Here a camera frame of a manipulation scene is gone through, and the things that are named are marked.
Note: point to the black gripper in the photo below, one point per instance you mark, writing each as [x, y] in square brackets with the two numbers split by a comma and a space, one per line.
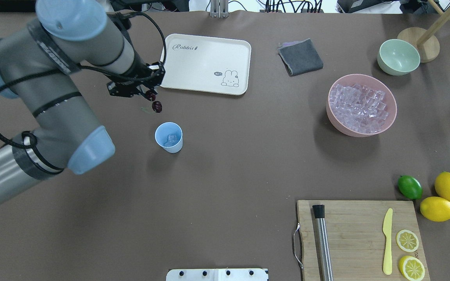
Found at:
[136, 72]

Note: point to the dark cherries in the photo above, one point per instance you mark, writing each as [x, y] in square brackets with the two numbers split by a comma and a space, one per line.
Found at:
[151, 95]

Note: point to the clear ice cube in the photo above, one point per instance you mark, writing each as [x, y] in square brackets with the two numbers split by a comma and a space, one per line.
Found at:
[172, 140]

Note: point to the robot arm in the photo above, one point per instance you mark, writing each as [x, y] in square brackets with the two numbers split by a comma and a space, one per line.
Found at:
[36, 63]

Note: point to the light blue plastic cup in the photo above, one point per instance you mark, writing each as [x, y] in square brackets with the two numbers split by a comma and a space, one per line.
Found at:
[166, 129]

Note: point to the pile of clear ice cubes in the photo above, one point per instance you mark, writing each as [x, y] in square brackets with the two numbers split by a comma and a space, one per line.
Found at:
[359, 107]

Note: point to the wooden cup tree stand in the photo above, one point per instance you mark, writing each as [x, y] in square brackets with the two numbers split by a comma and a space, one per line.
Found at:
[423, 40]

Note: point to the cream rabbit tray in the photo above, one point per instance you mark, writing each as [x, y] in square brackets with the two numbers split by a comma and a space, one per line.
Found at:
[208, 64]

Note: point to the dark grey folded cloth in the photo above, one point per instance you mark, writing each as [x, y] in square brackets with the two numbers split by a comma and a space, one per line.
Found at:
[300, 57]

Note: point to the pink bowl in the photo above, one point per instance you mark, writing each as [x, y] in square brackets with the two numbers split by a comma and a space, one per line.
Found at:
[373, 83]

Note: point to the mint green bowl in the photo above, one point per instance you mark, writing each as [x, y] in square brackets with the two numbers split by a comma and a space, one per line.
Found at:
[398, 57]

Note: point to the wooden cutting board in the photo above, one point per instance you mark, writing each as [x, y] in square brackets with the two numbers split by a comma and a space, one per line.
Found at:
[356, 240]

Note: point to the yellow plastic knife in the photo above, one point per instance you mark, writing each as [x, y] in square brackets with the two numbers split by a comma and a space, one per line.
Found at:
[387, 266]

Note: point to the green lime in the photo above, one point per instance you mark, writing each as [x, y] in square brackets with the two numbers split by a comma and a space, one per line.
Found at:
[410, 187]

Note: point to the lemon slice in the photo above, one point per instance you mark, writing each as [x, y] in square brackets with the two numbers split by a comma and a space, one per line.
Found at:
[411, 268]
[407, 241]

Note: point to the aluminium frame post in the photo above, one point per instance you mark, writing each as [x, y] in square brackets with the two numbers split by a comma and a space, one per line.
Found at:
[219, 8]

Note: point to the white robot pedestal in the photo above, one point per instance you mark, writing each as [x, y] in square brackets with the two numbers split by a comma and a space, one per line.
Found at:
[223, 274]

